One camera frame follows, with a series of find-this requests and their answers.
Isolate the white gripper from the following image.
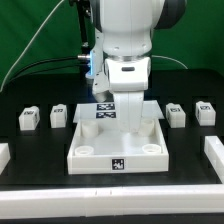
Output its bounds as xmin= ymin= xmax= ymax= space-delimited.
xmin=105 ymin=57 xmax=151 ymax=132

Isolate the white square tabletop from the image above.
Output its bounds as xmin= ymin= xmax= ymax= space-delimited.
xmin=67 ymin=118 xmax=169 ymax=174

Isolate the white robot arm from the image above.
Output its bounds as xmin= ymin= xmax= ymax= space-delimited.
xmin=89 ymin=0 xmax=187 ymax=132

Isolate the white sheet with tags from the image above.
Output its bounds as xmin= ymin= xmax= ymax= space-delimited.
xmin=73 ymin=100 xmax=164 ymax=123

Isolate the green backdrop cloth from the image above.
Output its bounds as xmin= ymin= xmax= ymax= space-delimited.
xmin=0 ymin=0 xmax=224 ymax=82

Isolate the white right fence piece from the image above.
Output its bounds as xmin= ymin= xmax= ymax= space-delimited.
xmin=204 ymin=136 xmax=224 ymax=184

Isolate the white fence piece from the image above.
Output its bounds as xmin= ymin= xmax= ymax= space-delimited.
xmin=204 ymin=136 xmax=224 ymax=184
xmin=0 ymin=143 xmax=10 ymax=175

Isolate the white front fence bar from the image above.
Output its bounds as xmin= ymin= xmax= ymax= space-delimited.
xmin=0 ymin=184 xmax=224 ymax=220

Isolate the white left fence piece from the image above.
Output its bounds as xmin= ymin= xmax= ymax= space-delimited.
xmin=0 ymin=143 xmax=10 ymax=175

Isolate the black cable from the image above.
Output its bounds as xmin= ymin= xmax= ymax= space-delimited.
xmin=6 ymin=57 xmax=84 ymax=84

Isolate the black camera stand pole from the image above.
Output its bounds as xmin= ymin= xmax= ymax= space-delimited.
xmin=68 ymin=0 xmax=92 ymax=52

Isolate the white cable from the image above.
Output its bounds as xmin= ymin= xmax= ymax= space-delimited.
xmin=0 ymin=0 xmax=66 ymax=93

